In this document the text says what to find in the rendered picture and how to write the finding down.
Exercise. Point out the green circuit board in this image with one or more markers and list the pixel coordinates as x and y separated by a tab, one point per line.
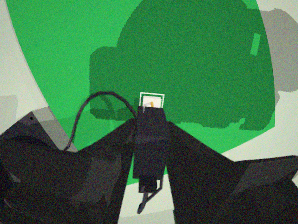
207	63

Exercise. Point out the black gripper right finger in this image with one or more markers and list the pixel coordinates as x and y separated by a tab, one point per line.
204	184

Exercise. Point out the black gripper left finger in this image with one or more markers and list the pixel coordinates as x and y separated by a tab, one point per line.
96	175

